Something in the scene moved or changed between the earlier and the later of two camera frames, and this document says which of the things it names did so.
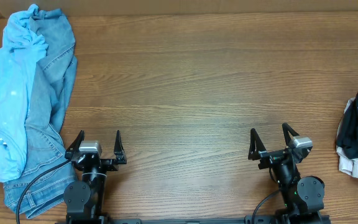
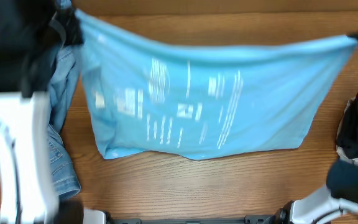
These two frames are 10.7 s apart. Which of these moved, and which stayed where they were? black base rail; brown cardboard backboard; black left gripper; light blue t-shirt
Moved: light blue t-shirt; black left gripper
Stayed: brown cardboard backboard; black base rail
